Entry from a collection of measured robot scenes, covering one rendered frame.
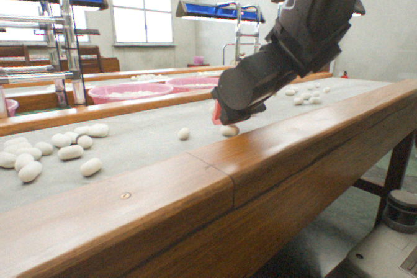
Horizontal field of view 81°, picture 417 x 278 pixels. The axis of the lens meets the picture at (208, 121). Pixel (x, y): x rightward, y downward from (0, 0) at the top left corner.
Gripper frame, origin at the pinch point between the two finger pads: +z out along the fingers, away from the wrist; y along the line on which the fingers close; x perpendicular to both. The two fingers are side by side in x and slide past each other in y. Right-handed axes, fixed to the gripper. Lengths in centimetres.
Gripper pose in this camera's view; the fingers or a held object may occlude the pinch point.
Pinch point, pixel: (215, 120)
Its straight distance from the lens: 51.1
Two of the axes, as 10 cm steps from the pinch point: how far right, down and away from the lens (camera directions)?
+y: -7.7, 2.0, -6.1
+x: 4.1, 8.8, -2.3
